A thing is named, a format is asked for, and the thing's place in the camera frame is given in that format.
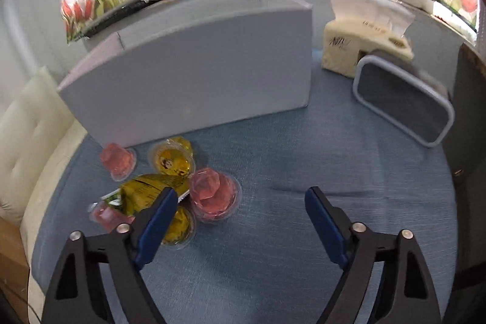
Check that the red jelly cup small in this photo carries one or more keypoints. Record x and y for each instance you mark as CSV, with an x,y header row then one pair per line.
x,y
108,217

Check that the yellow green snack pouch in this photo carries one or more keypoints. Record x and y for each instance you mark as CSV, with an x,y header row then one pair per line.
x,y
137,194

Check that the yellow jelly cup front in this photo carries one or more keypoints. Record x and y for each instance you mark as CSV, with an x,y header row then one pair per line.
x,y
181,229

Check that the cream leather sofa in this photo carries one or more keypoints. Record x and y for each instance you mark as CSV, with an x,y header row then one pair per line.
x,y
39,136

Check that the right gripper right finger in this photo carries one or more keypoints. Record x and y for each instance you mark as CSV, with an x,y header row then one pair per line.
x,y
406,292

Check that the grey rimmed black speaker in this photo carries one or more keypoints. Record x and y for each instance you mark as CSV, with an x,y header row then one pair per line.
x,y
404,95

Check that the yellow jelly cup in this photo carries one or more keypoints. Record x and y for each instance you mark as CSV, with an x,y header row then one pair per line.
x,y
181,229
172,156

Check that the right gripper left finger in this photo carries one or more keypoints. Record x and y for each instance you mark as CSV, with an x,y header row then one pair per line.
x,y
76,292

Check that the grey cardboard box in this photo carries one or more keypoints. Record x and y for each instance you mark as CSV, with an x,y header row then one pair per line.
x,y
195,65

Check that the tissue pack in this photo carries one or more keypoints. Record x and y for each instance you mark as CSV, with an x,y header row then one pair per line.
x,y
360,27

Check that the yellow jelly cup back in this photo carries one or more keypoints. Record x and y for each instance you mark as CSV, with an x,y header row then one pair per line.
x,y
172,156

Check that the blue tablecloth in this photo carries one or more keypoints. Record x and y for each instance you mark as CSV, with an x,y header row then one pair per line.
x,y
265,263

